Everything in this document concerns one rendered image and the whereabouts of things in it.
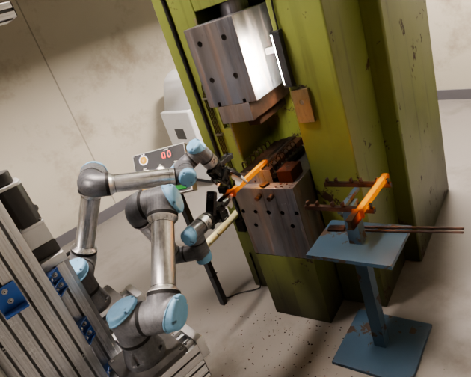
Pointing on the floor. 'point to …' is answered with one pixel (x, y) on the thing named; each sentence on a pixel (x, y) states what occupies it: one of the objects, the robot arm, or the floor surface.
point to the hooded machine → (180, 118)
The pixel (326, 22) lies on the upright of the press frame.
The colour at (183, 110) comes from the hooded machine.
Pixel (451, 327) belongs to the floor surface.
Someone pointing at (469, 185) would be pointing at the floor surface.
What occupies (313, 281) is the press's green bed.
